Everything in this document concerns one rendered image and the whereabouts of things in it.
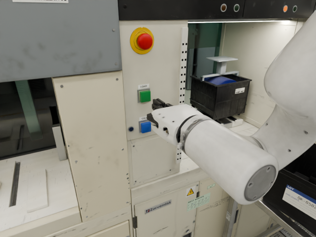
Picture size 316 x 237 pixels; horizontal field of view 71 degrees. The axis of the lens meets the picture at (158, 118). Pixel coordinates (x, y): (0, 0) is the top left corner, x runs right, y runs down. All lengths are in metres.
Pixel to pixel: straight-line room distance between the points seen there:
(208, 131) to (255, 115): 0.92
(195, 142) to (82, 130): 0.35
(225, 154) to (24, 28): 0.45
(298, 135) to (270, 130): 0.05
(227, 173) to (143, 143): 0.43
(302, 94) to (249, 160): 0.10
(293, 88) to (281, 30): 0.88
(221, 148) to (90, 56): 0.37
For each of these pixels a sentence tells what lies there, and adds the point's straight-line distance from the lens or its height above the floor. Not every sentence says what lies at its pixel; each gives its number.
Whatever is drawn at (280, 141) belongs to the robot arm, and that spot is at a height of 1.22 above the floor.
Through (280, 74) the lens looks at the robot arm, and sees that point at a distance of 0.30.
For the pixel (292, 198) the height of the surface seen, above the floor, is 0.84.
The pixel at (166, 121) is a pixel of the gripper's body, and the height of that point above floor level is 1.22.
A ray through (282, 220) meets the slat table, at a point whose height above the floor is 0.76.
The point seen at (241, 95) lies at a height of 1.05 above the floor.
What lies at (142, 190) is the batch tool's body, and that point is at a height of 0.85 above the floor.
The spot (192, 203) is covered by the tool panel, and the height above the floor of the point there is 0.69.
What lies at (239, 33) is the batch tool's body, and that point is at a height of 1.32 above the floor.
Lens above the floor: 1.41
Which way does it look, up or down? 25 degrees down
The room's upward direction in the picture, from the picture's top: straight up
